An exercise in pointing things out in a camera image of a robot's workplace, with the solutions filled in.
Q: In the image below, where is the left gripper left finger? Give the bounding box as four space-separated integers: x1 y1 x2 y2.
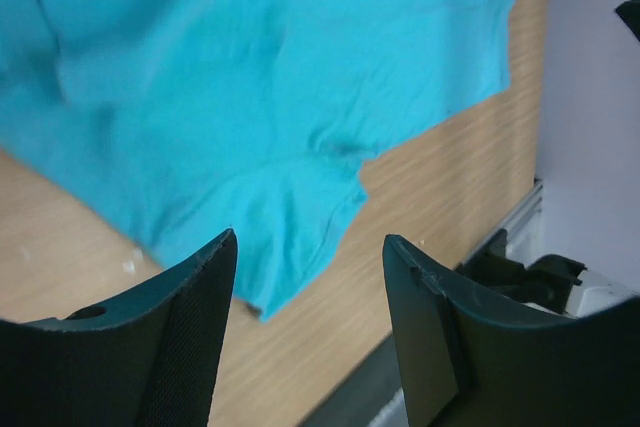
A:
1 229 236 426

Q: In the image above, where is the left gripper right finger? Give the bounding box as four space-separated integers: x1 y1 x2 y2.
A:
383 235 639 426

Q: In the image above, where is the bright blue t shirt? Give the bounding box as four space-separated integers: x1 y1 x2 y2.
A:
1 0 514 320

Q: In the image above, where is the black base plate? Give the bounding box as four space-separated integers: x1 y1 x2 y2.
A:
299 334 401 427

